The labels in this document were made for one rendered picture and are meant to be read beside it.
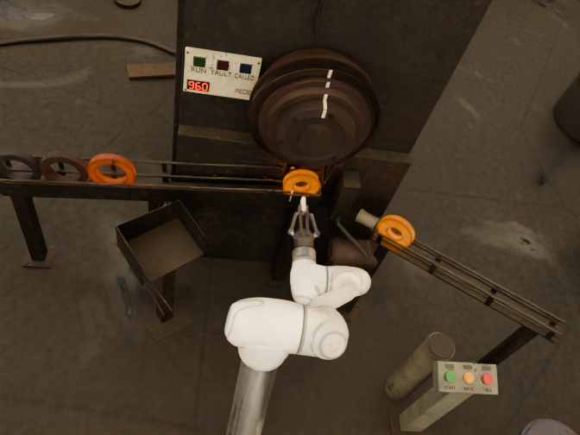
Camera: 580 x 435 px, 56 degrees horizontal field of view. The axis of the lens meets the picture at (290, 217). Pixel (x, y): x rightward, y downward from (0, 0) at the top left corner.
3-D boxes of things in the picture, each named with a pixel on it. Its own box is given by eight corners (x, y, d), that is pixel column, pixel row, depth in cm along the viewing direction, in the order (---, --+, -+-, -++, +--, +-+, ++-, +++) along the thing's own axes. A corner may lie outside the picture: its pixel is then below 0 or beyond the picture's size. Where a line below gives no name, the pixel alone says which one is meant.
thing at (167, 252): (123, 313, 255) (115, 225, 198) (173, 289, 267) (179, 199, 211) (144, 349, 247) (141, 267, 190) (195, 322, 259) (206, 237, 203)
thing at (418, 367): (382, 375, 262) (425, 330, 221) (406, 377, 264) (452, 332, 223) (386, 400, 255) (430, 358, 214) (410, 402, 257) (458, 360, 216)
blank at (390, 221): (385, 241, 235) (381, 246, 233) (377, 212, 227) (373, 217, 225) (419, 246, 225) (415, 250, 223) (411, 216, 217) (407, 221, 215)
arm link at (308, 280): (288, 269, 208) (322, 271, 209) (288, 308, 200) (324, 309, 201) (292, 256, 199) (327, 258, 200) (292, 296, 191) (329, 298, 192)
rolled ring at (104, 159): (77, 166, 212) (78, 160, 214) (105, 193, 226) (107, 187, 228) (117, 154, 207) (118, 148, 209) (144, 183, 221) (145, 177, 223)
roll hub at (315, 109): (268, 152, 200) (282, 93, 178) (342, 161, 204) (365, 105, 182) (268, 163, 196) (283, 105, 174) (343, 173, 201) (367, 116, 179)
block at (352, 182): (326, 201, 246) (341, 167, 227) (343, 203, 247) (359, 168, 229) (328, 220, 240) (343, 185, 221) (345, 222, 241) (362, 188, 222)
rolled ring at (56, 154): (79, 156, 208) (82, 149, 210) (31, 157, 208) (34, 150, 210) (94, 187, 223) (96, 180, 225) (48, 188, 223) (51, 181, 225)
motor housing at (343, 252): (305, 288, 282) (332, 230, 240) (347, 292, 286) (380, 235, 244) (307, 311, 275) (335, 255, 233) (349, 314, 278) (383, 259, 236)
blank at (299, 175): (283, 167, 220) (283, 174, 218) (321, 168, 221) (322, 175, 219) (281, 192, 232) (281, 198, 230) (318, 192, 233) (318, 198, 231)
